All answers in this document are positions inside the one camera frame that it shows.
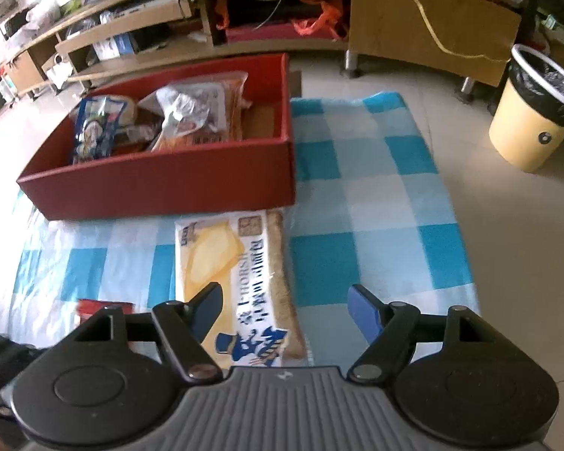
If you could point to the clear white packet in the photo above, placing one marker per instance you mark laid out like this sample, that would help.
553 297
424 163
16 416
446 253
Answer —
183 108

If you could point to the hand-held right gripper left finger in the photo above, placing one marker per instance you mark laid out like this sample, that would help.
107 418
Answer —
207 307

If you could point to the blue white carton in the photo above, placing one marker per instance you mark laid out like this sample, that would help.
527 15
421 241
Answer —
117 46

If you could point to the orange plastic bag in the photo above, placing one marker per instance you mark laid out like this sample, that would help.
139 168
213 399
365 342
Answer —
324 16

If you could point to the flat red gift box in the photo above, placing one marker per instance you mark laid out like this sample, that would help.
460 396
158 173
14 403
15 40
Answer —
272 32

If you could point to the blue snack packet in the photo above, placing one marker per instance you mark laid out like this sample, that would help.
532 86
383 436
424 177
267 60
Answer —
96 127

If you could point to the cream trash bin black liner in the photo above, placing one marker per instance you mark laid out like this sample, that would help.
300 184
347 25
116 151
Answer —
531 117

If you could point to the wooden tv cabinet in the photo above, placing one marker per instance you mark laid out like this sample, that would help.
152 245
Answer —
427 23

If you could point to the yellow sliced bread packet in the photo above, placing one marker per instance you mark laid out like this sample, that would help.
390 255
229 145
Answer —
230 258

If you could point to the red cardboard box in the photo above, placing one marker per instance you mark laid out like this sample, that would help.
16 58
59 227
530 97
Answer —
169 174

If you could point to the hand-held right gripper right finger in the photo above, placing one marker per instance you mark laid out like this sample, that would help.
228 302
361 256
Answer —
364 310

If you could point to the small red snack packet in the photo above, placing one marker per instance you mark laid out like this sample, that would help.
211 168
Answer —
103 309

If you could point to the orange brown snack packet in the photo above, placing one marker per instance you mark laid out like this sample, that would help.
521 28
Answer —
221 108

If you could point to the blue white checkered tablecloth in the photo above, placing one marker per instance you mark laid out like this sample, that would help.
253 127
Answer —
366 197

